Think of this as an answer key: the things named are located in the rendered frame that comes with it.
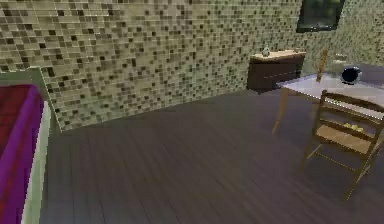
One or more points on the dark brown chest of drawers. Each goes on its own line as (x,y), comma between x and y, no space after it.
(273,71)

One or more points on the small pale vase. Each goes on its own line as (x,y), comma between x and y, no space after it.
(266,51)

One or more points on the grey top wooden table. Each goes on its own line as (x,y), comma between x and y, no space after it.
(333,87)

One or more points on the pale box on table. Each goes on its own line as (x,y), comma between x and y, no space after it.
(339,63)

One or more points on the wooden slatted chair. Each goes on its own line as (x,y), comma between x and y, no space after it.
(346,133)

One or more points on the dark framed window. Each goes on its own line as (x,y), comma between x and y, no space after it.
(319,14)

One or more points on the yellow object on chair seat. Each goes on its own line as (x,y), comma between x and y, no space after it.
(353,127)

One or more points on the black round bowl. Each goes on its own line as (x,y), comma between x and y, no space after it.
(350,74)

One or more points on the purple red bed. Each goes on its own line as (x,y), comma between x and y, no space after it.
(15,143)

